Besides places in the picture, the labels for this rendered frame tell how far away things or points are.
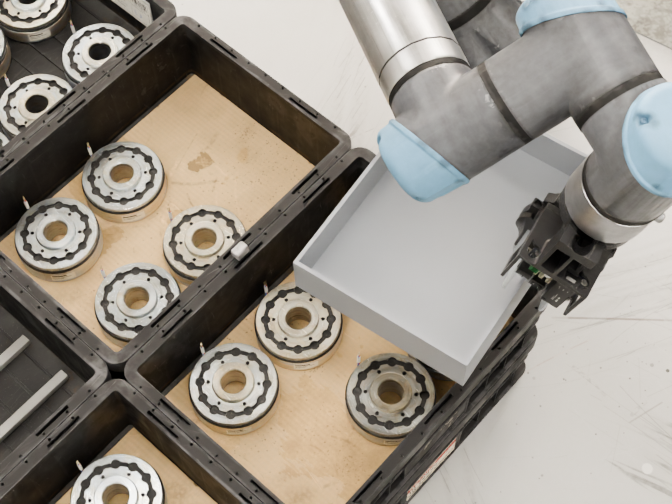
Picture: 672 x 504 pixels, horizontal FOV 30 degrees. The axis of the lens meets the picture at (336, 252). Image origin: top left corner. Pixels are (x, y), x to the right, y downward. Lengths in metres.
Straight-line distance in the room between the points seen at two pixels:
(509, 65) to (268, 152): 0.68
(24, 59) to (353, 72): 0.47
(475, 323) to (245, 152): 0.49
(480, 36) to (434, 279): 0.45
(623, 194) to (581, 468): 0.67
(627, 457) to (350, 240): 0.51
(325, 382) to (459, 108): 0.56
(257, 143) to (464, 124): 0.67
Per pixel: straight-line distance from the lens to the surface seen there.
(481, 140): 1.00
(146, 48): 1.62
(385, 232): 1.30
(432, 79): 1.02
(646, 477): 1.61
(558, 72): 0.99
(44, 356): 1.53
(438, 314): 1.26
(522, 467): 1.59
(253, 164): 1.62
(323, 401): 1.47
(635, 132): 0.95
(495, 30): 1.64
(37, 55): 1.77
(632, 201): 0.99
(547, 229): 1.12
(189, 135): 1.65
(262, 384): 1.45
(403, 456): 1.34
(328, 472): 1.44
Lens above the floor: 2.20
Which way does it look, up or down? 62 degrees down
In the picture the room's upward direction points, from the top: 1 degrees counter-clockwise
